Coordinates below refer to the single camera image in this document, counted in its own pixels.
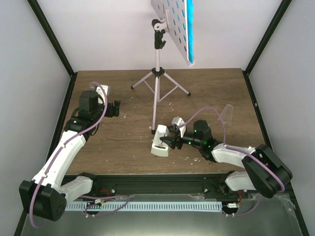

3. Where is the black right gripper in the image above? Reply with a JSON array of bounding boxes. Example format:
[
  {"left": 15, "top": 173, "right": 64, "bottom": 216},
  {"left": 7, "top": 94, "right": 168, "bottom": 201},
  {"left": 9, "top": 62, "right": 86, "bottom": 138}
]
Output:
[{"left": 160, "top": 125, "right": 202, "bottom": 150}]

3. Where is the white metronome body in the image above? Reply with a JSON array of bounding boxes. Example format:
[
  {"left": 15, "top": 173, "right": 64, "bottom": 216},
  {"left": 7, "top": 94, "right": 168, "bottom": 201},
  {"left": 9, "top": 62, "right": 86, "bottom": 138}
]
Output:
[{"left": 151, "top": 125, "right": 170, "bottom": 157}]

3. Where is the clear plastic metronome cover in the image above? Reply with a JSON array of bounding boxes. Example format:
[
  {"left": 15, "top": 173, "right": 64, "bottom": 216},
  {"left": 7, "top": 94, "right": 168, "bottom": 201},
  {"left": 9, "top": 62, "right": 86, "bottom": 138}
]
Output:
[{"left": 217, "top": 104, "right": 234, "bottom": 126}]

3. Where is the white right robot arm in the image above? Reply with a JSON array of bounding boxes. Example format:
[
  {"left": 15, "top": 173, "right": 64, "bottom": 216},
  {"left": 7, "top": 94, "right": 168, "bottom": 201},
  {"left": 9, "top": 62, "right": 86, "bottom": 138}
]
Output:
[{"left": 160, "top": 120, "right": 293, "bottom": 198}]

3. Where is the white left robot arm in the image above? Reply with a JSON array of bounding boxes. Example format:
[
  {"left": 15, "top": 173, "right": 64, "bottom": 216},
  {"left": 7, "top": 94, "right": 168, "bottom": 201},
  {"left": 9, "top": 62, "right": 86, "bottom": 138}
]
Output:
[{"left": 19, "top": 85, "right": 120, "bottom": 221}]

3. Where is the white perforated stand tray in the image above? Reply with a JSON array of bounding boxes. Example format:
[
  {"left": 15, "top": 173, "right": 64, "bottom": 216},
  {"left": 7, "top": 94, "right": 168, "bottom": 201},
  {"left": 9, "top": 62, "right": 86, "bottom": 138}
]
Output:
[{"left": 151, "top": 0, "right": 191, "bottom": 67}]

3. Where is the blue sheet music folder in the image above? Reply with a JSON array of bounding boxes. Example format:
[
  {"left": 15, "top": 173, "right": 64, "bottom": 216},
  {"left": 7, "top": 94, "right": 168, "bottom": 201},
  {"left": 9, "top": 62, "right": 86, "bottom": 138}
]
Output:
[{"left": 186, "top": 0, "right": 195, "bottom": 66}]

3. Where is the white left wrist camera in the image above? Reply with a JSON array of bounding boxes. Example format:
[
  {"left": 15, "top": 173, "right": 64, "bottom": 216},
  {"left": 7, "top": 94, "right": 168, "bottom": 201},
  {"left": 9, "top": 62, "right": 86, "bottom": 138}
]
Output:
[{"left": 95, "top": 85, "right": 110, "bottom": 97}]

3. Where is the black left table rail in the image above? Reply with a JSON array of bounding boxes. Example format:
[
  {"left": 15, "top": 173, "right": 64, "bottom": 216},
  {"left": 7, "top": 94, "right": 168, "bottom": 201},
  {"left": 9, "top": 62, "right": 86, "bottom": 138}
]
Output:
[{"left": 31, "top": 73, "right": 78, "bottom": 187}]

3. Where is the black front mounting rail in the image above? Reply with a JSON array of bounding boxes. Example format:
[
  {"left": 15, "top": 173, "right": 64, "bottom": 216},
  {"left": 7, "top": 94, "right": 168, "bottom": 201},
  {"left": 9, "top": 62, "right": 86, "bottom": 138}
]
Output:
[{"left": 62, "top": 173, "right": 243, "bottom": 200}]

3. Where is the light blue slotted cable duct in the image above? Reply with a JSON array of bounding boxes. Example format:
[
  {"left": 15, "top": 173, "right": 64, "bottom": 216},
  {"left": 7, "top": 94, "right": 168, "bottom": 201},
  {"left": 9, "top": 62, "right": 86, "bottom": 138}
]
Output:
[{"left": 65, "top": 202, "right": 222, "bottom": 212}]

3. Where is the black left corner post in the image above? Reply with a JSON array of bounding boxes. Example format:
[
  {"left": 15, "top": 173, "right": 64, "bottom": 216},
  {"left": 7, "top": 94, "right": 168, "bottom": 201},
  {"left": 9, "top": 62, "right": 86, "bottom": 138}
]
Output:
[{"left": 27, "top": 0, "right": 75, "bottom": 77}]

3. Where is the black corner post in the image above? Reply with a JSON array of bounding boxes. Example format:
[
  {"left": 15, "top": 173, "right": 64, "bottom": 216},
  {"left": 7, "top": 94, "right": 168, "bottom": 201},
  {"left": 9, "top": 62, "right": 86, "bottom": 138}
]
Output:
[
  {"left": 245, "top": 0, "right": 293, "bottom": 73},
  {"left": 27, "top": 0, "right": 75, "bottom": 77}
]

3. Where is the black right corner post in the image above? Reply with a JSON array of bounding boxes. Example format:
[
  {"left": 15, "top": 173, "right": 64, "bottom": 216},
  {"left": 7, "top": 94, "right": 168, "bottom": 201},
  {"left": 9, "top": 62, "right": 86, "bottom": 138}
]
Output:
[{"left": 245, "top": 0, "right": 293, "bottom": 73}]

